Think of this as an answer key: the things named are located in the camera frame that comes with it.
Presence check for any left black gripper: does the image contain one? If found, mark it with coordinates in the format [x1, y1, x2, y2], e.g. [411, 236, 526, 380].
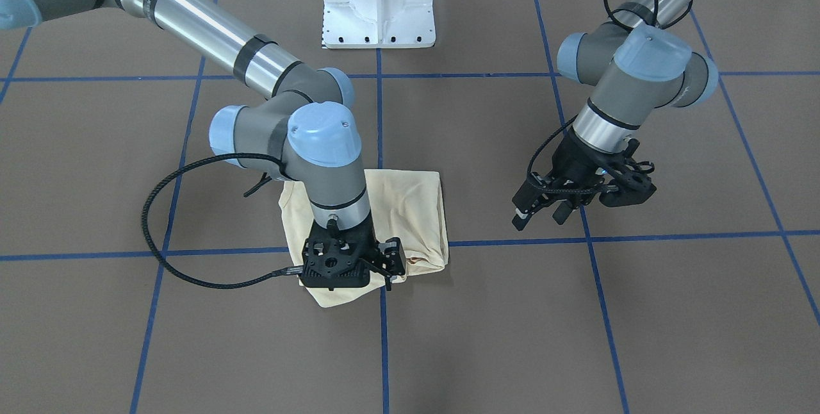
[512, 129, 627, 232]

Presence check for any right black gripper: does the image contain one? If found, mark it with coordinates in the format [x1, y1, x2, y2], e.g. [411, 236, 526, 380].
[311, 219, 407, 292]

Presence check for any beige long sleeve shirt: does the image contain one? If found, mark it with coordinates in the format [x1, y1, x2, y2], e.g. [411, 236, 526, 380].
[279, 157, 448, 307]

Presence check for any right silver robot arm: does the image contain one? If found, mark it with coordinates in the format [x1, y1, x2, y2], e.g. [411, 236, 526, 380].
[2, 0, 407, 291]

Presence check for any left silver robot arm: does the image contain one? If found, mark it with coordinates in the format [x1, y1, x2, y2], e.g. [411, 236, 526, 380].
[512, 0, 719, 230]

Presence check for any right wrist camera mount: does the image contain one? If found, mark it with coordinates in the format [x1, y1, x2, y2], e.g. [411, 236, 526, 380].
[299, 238, 371, 290]

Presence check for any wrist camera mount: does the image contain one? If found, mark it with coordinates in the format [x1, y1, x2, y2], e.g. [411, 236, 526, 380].
[299, 238, 371, 290]
[598, 138, 657, 208]

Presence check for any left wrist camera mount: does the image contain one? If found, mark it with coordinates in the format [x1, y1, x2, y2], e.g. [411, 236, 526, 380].
[598, 138, 657, 208]

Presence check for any black braided cable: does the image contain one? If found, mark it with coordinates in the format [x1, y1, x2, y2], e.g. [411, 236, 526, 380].
[141, 153, 305, 290]
[528, 0, 660, 197]

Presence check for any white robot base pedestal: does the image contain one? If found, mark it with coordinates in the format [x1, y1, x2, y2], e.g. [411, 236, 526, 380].
[322, 0, 436, 49]

